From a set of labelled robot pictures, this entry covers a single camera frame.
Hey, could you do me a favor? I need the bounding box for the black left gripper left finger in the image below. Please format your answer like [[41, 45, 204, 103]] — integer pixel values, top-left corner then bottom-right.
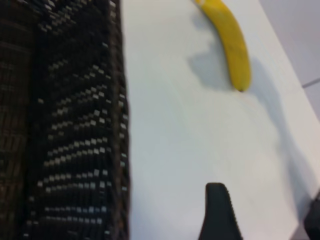
[[198, 182, 244, 240]]

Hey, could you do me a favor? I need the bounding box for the dark brown wicker basket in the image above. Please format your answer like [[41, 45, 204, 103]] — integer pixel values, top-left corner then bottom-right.
[[0, 0, 131, 240]]

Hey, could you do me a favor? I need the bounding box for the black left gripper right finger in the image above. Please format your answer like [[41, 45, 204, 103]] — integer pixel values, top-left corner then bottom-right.
[[303, 191, 320, 240]]

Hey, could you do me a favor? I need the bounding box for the yellow banana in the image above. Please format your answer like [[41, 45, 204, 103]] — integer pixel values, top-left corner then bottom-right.
[[193, 0, 252, 93]]

